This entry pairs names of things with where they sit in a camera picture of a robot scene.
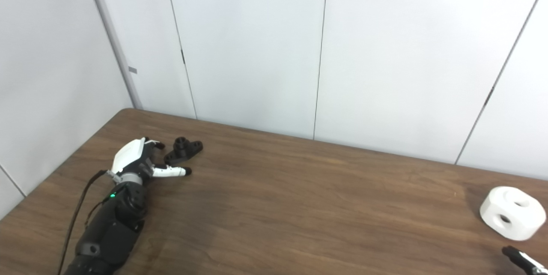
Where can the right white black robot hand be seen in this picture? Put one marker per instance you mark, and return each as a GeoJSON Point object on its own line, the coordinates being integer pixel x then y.
{"type": "Point", "coordinates": [528, 264]}

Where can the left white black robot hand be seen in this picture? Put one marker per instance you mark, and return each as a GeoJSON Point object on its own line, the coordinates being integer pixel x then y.
{"type": "Point", "coordinates": [128, 155]}

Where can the round white plastic piece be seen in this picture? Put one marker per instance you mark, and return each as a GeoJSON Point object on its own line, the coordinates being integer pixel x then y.
{"type": "Point", "coordinates": [511, 215]}

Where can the black flanged holder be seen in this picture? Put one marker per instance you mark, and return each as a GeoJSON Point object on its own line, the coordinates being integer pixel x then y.
{"type": "Point", "coordinates": [182, 150]}

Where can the gray wall corner post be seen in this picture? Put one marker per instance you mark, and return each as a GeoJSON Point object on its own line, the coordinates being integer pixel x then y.
{"type": "Point", "coordinates": [113, 39]}

